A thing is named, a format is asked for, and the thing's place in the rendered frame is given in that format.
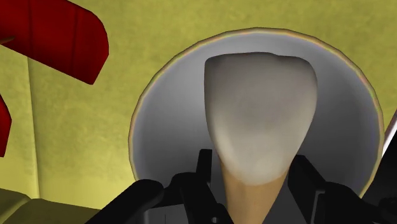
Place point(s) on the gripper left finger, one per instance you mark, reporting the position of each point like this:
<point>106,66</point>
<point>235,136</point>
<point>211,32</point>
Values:
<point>189,189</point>

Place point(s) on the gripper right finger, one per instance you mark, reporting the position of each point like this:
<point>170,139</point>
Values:
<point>313,192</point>

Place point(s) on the white ice cream cone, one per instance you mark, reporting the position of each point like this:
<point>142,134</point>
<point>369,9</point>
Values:
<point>260,118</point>

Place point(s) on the grey white round bowl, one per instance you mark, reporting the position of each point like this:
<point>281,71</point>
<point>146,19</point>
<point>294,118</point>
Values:
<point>173,130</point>

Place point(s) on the black flat object white edge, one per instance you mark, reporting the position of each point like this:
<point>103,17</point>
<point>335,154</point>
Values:
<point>384,173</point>

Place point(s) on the red rounded object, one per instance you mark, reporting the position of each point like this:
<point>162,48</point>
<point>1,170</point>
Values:
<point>59,34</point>

